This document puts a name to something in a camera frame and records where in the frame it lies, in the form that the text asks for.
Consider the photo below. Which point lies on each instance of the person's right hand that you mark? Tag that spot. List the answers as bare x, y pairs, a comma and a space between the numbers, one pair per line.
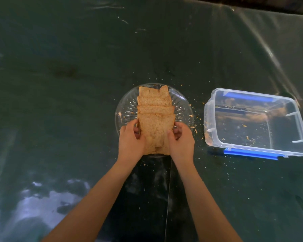
183, 147

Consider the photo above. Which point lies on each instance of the person's left hand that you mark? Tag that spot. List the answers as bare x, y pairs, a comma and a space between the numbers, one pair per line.
128, 143

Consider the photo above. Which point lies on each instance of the person's left thumb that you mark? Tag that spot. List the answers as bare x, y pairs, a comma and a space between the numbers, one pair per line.
141, 139

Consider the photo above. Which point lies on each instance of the person's right thumb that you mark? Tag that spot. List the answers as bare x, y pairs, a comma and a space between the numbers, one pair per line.
170, 137

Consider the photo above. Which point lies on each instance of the large brown bread slice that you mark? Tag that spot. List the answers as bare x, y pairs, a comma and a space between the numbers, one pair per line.
156, 131

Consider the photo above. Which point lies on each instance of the person's right forearm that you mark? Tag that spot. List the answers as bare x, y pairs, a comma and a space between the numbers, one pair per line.
199, 199

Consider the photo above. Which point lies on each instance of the person's left forearm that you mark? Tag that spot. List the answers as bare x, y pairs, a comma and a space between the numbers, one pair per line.
98, 201

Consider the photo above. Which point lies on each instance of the clear glass plate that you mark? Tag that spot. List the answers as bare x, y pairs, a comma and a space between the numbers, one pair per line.
127, 105

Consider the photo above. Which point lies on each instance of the clear plastic container blue clips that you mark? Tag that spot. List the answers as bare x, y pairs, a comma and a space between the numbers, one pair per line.
255, 123

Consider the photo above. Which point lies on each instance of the dark green plastic table cover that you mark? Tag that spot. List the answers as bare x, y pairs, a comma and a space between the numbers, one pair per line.
65, 73

